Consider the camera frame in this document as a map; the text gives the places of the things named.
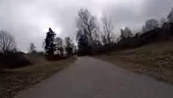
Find tall bare tree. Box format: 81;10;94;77
73;6;104;51

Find slender bare tree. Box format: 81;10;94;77
99;11;118;46

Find grey asphalt road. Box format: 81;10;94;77
0;40;173;98

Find dark conifer tree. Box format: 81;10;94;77
41;26;61;58

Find dark hedge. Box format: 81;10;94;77
0;40;33;72
85;21;173;57

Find dry grass verge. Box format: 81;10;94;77
0;54;84;98
91;39;173;98

